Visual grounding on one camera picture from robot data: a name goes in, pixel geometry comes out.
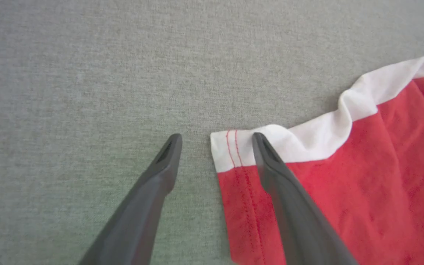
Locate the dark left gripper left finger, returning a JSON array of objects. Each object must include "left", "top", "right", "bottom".
[{"left": 78, "top": 133, "right": 183, "bottom": 265}]

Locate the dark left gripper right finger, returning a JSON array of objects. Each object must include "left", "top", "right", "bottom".
[{"left": 252, "top": 132, "right": 360, "bottom": 265}]

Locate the red garment with white trim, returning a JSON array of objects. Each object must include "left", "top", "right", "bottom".
[{"left": 210, "top": 56, "right": 424, "bottom": 265}]

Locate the grey fabric sofa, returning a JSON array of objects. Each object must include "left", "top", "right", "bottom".
[{"left": 0, "top": 0, "right": 424, "bottom": 265}]

